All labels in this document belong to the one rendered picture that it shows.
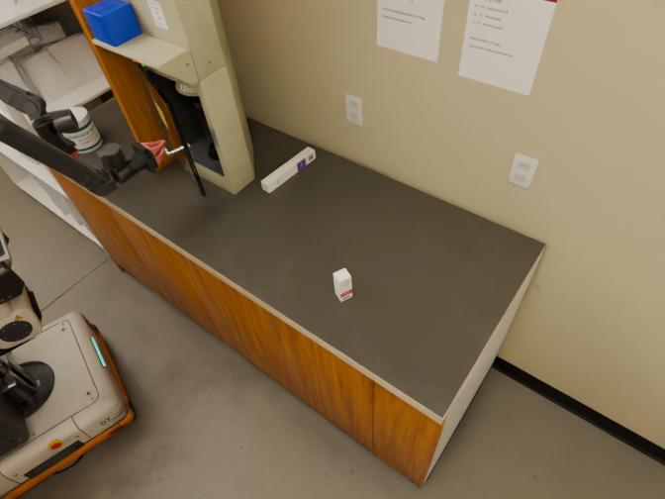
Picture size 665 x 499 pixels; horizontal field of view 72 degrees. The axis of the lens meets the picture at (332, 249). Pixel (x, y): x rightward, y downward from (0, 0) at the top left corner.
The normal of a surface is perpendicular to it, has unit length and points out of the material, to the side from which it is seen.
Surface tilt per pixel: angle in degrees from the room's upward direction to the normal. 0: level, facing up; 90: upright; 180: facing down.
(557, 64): 90
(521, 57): 90
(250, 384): 0
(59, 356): 0
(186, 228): 0
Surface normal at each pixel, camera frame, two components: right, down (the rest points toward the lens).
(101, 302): -0.07, -0.64
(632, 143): -0.60, 0.64
